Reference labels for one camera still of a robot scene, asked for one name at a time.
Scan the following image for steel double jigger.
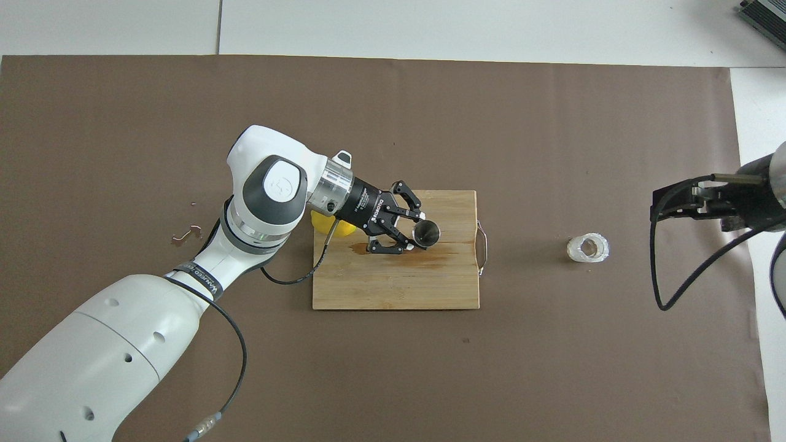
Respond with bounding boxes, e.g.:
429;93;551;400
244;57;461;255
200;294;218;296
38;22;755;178
411;221;440;249

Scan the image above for small bent scrap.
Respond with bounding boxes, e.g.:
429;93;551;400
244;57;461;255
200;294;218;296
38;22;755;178
171;225;203;247

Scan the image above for wooden cutting board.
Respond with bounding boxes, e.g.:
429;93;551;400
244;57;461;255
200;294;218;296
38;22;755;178
312;190;489;311

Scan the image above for clear textured glass cup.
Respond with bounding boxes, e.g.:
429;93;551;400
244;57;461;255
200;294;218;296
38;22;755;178
566;233;610;263

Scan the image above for yellow lemon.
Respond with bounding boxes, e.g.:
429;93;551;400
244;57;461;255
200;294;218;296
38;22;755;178
310;211;357;239

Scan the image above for grey ribbed device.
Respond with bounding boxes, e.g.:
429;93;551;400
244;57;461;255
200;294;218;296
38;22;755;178
738;0;786;52

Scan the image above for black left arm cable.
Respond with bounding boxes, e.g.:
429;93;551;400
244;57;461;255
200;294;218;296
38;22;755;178
166;218;344;442

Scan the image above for brown table mat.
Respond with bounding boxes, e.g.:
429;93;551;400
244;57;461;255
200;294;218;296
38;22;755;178
0;54;771;442

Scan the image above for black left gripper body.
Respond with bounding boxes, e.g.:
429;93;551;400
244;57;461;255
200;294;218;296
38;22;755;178
335;177;400;235

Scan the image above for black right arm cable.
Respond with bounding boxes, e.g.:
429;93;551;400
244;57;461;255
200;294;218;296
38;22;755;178
650;174;786;320

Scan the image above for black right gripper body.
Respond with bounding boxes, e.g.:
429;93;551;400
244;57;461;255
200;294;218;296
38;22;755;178
712;152;784;232

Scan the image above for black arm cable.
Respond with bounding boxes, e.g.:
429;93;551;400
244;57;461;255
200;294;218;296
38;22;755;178
166;218;344;442
650;174;786;320

